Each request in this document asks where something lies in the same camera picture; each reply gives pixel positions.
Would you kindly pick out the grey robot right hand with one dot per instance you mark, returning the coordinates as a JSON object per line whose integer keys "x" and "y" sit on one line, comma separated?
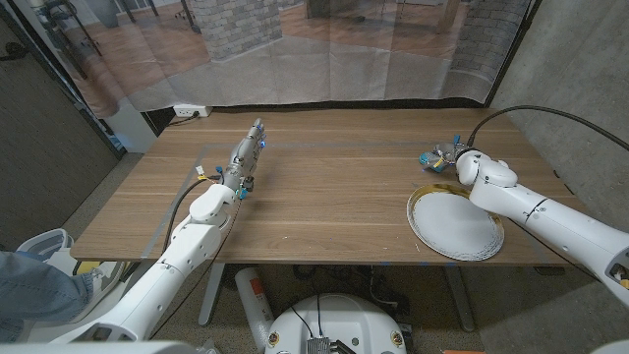
{"x": 447, "y": 148}

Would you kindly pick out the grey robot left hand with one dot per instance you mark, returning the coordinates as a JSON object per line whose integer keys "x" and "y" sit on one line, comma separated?
{"x": 243, "y": 156}

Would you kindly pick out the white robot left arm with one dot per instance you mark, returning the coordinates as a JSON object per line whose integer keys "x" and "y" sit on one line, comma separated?
{"x": 191, "y": 241}

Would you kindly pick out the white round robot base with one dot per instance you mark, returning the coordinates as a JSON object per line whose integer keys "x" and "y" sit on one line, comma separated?
{"x": 344, "y": 319}

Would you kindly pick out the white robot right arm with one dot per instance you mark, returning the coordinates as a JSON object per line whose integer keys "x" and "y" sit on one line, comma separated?
{"x": 540, "y": 216}

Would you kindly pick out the white paper plate gold rim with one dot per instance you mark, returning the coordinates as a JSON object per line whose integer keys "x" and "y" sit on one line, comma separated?
{"x": 452, "y": 226}

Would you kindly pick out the white power strip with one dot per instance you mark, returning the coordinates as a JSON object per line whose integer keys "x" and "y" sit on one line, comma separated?
{"x": 189, "y": 110}

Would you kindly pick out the printed room scene backdrop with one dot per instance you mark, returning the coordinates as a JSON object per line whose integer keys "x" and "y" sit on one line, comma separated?
{"x": 295, "y": 64}

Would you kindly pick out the grey table leg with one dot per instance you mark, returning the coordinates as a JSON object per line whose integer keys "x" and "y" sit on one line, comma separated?
{"x": 211, "y": 295}
{"x": 459, "y": 300}

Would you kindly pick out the white roll with orange label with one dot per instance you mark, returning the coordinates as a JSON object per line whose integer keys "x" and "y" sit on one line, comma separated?
{"x": 253, "y": 300}

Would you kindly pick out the metal electronics box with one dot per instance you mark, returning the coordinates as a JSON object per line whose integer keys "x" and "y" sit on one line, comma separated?
{"x": 319, "y": 345}

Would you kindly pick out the white plastic stool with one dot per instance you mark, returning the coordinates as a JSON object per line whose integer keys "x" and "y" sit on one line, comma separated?
{"x": 46, "y": 243}

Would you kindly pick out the person in blue jeans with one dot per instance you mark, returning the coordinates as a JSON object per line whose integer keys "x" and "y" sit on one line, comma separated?
{"x": 34, "y": 290}

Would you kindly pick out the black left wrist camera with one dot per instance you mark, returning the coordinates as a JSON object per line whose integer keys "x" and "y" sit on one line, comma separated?
{"x": 246, "y": 186}

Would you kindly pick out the dark backdrop stand frame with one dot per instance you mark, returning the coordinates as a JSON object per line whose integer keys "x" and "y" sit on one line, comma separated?
{"x": 511, "y": 54}

